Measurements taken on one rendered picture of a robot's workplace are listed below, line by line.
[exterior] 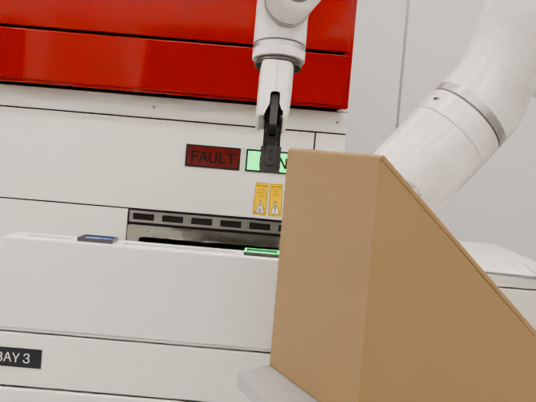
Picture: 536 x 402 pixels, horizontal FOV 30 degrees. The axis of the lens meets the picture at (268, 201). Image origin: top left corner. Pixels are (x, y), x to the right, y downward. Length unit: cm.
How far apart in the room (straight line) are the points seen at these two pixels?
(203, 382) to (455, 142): 55
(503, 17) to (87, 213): 112
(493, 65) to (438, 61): 232
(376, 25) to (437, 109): 233
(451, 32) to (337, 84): 164
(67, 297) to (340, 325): 52
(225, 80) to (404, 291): 105
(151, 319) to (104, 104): 74
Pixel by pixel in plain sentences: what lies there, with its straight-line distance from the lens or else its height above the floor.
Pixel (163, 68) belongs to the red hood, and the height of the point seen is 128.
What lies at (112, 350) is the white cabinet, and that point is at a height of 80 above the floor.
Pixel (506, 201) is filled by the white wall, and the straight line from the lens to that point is 374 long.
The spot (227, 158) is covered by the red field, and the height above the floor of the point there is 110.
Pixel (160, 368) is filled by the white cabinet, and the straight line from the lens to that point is 157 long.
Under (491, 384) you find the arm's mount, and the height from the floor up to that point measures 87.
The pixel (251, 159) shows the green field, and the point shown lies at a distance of 215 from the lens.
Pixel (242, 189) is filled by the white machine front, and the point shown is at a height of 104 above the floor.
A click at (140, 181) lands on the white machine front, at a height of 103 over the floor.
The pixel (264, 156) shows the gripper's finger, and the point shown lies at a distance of 156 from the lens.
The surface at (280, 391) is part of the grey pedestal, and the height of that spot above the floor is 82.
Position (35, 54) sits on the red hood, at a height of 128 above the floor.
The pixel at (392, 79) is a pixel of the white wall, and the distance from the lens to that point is 367.
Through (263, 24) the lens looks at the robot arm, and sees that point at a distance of 160.
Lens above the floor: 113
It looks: 3 degrees down
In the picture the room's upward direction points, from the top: 5 degrees clockwise
